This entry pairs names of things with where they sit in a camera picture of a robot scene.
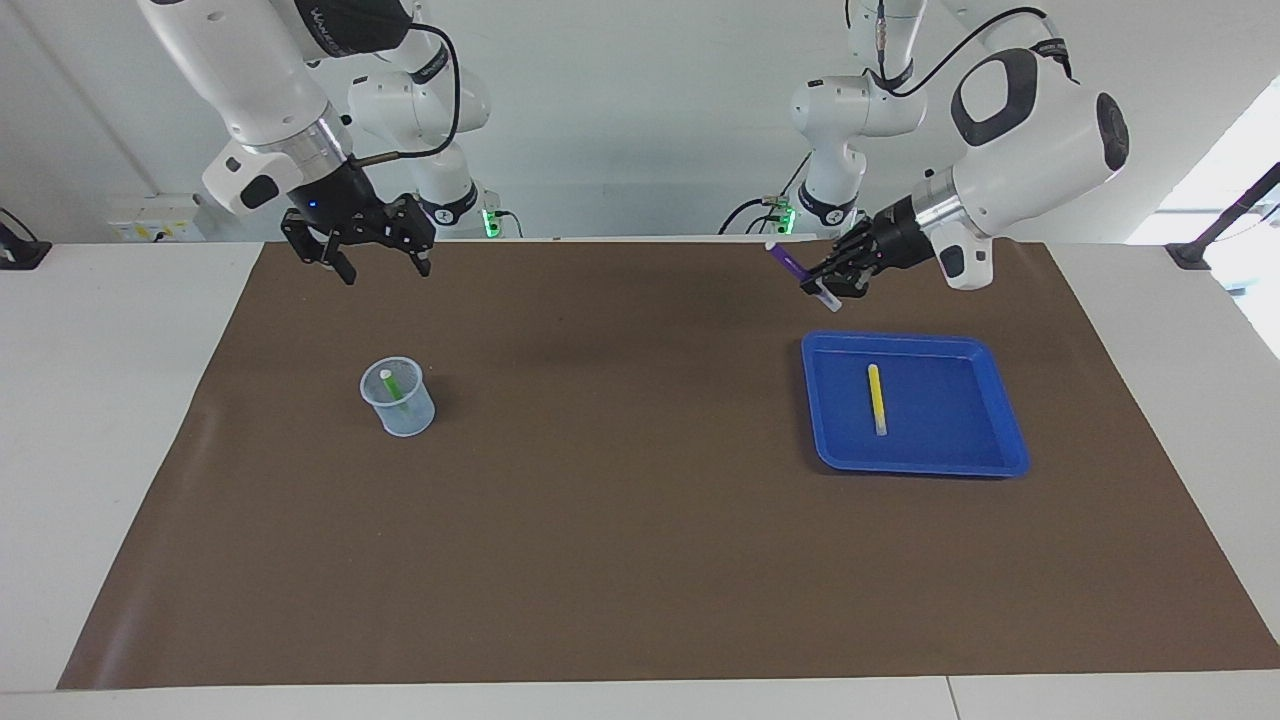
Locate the purple marker pen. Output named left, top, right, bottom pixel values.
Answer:
left=765, top=240, right=843, bottom=312

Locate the clear plastic cup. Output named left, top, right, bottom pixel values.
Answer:
left=359, top=356, right=437, bottom=438

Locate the blue plastic tray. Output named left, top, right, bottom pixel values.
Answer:
left=801, top=331, right=1032, bottom=478

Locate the brown table mat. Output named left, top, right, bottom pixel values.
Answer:
left=57, top=240, right=1280, bottom=691

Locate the black table clamp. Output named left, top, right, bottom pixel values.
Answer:
left=0, top=207, right=53, bottom=271

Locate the black angled stand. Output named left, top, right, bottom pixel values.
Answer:
left=1166, top=162, right=1280, bottom=271

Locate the black left arm base cable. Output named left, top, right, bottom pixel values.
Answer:
left=718, top=155, right=811, bottom=237

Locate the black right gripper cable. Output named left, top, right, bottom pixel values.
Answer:
left=350, top=20, right=463, bottom=167

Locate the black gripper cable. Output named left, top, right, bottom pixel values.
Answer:
left=845, top=0, right=1051, bottom=98
left=350, top=20, right=463, bottom=167

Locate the white wall socket box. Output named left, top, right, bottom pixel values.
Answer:
left=107, top=193, right=216, bottom=243

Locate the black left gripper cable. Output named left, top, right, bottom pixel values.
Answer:
left=845, top=0, right=1051, bottom=98

